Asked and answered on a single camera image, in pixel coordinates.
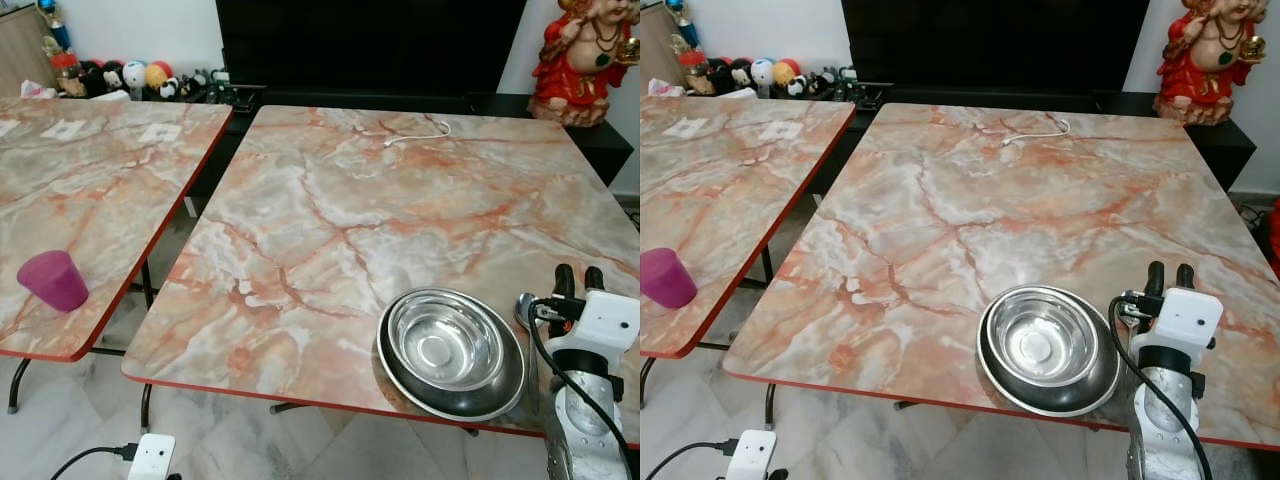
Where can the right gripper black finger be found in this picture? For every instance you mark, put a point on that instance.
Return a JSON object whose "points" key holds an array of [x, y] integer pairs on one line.
{"points": [[1186, 276], [594, 278], [565, 282], [1157, 280]]}

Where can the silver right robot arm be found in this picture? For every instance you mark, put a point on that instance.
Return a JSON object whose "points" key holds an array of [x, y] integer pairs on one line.
{"points": [[1165, 425], [585, 425]]}

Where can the steel spoon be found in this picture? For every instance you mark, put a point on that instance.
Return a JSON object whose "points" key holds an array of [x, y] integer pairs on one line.
{"points": [[1129, 322], [524, 312]]}

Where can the purple plastic cup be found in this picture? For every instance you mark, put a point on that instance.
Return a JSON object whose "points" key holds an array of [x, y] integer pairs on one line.
{"points": [[52, 282], [665, 280]]}

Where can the large steel dish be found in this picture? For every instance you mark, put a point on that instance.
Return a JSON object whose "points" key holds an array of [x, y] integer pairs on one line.
{"points": [[1100, 392], [500, 395]]}

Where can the small steel bowl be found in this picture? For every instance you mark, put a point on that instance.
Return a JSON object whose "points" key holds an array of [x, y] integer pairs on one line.
{"points": [[445, 345], [1043, 342]]}

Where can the small marble-pattern folding table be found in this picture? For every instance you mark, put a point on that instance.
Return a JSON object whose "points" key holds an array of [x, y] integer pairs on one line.
{"points": [[90, 190], [730, 180]]}

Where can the white paper label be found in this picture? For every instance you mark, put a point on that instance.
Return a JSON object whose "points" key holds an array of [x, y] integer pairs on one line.
{"points": [[686, 128], [160, 132], [63, 130], [781, 130]]}

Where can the large marble-pattern folding table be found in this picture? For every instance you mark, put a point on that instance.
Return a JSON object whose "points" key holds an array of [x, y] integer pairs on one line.
{"points": [[980, 220], [350, 230]]}

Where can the red robed figurine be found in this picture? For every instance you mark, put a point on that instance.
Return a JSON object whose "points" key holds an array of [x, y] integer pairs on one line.
{"points": [[1205, 70], [580, 70]]}

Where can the red small toy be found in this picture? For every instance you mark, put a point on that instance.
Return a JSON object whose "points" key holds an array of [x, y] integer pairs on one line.
{"points": [[66, 72], [689, 68]]}

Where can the wooden cabinet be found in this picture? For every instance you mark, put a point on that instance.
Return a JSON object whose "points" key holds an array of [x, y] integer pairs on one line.
{"points": [[20, 50], [655, 40]]}

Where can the black mouse plush toy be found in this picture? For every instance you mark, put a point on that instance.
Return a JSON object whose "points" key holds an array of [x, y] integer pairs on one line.
{"points": [[100, 76], [735, 74]]}

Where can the white round toy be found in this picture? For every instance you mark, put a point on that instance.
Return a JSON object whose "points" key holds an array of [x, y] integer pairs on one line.
{"points": [[134, 74], [763, 71]]}

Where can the blue and gold trophy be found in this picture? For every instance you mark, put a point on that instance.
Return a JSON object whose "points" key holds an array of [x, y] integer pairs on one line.
{"points": [[680, 22], [55, 25]]}

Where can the black and white panda toy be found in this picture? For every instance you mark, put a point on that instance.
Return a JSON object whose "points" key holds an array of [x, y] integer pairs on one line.
{"points": [[170, 88], [798, 86]]}

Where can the yellow and red round toy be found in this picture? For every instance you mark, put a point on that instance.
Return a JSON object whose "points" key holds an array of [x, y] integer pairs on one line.
{"points": [[788, 70], [158, 72]]}

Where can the black television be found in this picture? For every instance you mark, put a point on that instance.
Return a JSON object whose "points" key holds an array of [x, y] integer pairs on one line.
{"points": [[370, 45], [995, 45]]}

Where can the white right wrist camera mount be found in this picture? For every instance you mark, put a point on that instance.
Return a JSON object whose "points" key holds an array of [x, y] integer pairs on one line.
{"points": [[1190, 318], [605, 322]]}

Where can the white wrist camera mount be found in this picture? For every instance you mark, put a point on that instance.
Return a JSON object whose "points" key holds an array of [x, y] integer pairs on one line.
{"points": [[752, 455], [605, 322], [1190, 318], [151, 456]]}

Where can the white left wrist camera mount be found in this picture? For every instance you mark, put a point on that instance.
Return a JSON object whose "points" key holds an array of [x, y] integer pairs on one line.
{"points": [[752, 455], [151, 456]]}

